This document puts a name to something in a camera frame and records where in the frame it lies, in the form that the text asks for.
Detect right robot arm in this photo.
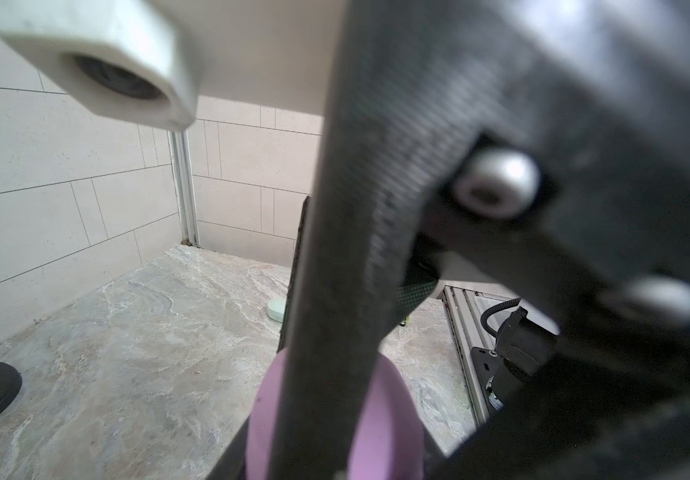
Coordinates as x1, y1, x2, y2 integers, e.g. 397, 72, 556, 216
268, 1, 690, 479

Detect purple earbud charging case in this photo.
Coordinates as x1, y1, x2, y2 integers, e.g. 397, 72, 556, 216
245, 349, 424, 479

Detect green earbud charging case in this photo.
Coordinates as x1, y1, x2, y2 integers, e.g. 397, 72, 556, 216
266, 298, 286, 323

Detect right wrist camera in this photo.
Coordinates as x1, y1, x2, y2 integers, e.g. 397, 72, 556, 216
0, 1, 346, 132

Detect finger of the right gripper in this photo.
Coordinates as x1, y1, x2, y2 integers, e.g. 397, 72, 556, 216
268, 1, 690, 479
277, 195, 311, 352

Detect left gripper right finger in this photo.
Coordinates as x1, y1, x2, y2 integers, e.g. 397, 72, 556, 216
423, 428, 446, 474

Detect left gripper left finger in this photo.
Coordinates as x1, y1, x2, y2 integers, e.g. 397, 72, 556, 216
206, 420, 249, 480

